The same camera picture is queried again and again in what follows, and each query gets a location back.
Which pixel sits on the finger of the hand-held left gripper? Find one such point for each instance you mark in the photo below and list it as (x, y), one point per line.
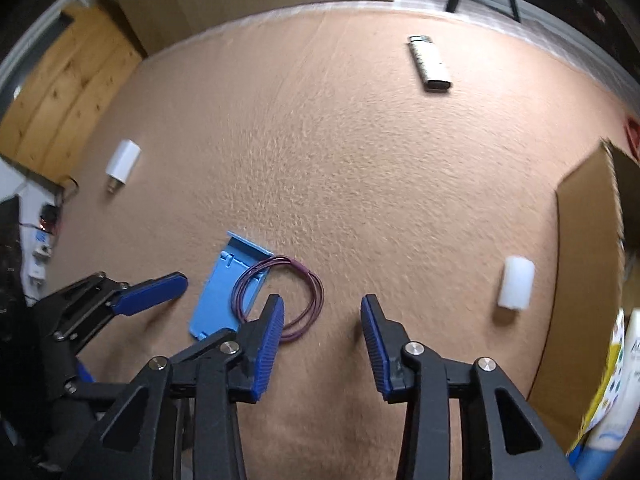
(90, 389)
(150, 295)

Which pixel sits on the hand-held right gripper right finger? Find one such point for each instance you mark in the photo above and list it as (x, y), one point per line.
(375, 345)

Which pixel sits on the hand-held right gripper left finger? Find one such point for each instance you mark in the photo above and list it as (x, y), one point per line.
(267, 345)

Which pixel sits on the blue plastic holder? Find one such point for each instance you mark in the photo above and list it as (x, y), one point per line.
(215, 295)

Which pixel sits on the white patterned tissue pack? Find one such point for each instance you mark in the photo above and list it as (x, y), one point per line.
(607, 385)

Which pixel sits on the light blue and white tube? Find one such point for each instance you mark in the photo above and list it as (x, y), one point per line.
(625, 410)

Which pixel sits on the white power strip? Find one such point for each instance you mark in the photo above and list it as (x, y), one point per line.
(40, 260)

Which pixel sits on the white charger plug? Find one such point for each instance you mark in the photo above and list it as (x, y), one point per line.
(123, 160)

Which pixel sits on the white plastic roll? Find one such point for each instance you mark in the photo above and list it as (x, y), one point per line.
(515, 282)

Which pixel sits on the brown table mat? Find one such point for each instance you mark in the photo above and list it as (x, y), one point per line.
(350, 160)

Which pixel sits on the white patterned lighter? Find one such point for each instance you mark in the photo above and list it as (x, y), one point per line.
(430, 65)

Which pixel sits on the red packet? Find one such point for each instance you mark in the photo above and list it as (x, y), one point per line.
(632, 135)

